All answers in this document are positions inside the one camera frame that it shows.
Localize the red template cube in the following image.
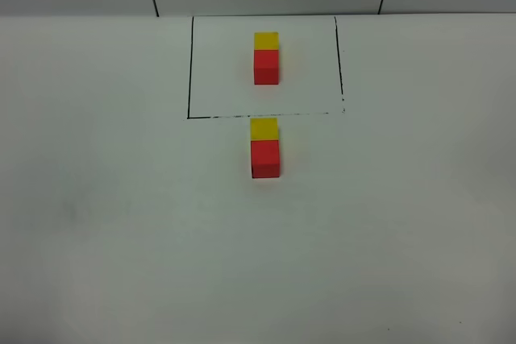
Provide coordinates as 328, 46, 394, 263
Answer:
253, 50, 280, 85

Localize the yellow template cube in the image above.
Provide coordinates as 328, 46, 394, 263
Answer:
254, 31, 279, 51

